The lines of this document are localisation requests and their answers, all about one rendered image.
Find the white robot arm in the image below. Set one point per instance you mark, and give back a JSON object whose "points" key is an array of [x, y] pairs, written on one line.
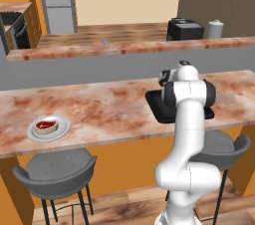
{"points": [[186, 142]]}

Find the black tray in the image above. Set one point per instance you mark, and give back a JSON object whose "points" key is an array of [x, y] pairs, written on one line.
{"points": [[158, 106]]}

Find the grey plate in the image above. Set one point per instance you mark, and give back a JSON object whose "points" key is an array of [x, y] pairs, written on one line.
{"points": [[61, 129]]}

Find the red steak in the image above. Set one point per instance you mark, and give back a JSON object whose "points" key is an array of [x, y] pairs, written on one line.
{"points": [[46, 125]]}

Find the grey tap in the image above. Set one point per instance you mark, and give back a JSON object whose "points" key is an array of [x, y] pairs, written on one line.
{"points": [[105, 42]]}

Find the black toaster oven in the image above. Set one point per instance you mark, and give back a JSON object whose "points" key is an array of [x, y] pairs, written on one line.
{"points": [[184, 30]]}

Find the grey bar stool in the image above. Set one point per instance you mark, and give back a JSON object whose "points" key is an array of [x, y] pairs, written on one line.
{"points": [[58, 172], [229, 151]]}

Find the white jar with lid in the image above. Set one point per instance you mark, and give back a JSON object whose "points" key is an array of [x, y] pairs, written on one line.
{"points": [[215, 29]]}

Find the grey fridge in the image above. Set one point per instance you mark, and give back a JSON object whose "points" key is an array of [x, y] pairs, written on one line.
{"points": [[58, 0]]}

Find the black stove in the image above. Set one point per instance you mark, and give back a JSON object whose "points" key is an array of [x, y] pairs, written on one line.
{"points": [[16, 30]]}

